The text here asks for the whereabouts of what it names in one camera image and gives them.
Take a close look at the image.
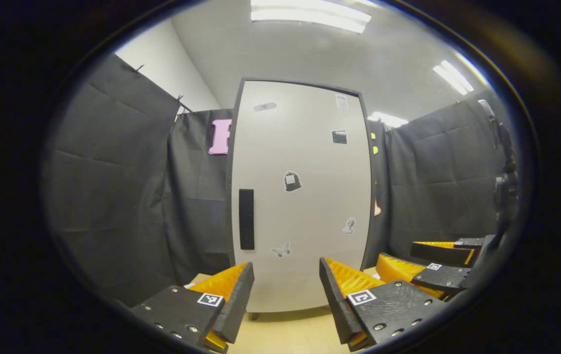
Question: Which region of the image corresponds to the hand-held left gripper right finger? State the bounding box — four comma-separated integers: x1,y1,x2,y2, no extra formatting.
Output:
320,257,451,352

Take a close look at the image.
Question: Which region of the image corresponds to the dark grey cabinet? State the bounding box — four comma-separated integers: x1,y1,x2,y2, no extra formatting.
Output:
225,77,377,322

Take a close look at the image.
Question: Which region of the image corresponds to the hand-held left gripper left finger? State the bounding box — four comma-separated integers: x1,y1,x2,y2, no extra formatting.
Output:
130,261,255,354

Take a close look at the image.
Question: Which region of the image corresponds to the black cabinet door handle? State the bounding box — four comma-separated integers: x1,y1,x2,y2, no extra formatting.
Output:
238,188,256,251

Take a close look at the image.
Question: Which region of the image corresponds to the ceiling light panel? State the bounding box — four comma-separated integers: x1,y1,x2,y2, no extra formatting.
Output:
432,59,474,96
367,111,409,129
250,0,372,34

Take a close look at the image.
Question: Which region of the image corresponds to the black backdrop cloth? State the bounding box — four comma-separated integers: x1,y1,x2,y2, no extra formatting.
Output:
44,53,513,306

